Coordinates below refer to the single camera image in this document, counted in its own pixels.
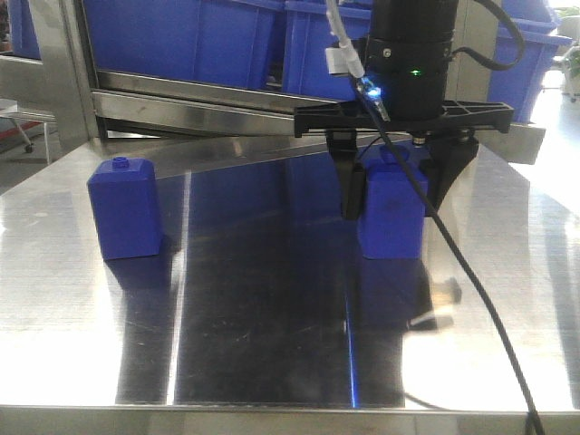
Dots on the middle blue storage bin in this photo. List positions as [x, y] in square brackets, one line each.
[305, 71]

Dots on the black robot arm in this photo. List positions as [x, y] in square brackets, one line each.
[398, 72]

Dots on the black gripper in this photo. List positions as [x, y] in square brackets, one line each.
[447, 155]

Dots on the blue storage bin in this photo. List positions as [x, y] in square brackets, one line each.
[305, 71]
[519, 86]
[223, 42]

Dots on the right blue storage bin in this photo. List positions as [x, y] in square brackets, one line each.
[519, 86]

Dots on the stainless steel shelf frame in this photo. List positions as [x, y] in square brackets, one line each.
[86, 101]

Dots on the far left blue bin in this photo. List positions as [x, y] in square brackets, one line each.
[23, 37]

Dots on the left blue storage bin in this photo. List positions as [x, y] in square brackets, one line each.
[223, 42]

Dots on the blue block part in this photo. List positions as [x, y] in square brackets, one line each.
[392, 219]
[126, 209]

